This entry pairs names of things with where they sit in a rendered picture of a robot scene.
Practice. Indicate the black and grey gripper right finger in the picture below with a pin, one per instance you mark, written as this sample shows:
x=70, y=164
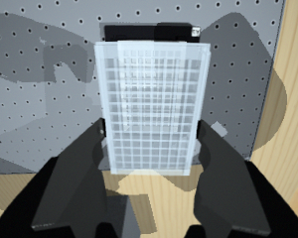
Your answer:
x=233, y=198

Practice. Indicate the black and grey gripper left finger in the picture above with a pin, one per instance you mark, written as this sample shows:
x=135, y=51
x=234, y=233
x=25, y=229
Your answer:
x=67, y=196

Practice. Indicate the black rectangular frame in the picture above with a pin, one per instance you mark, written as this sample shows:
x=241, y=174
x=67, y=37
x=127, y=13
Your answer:
x=187, y=34

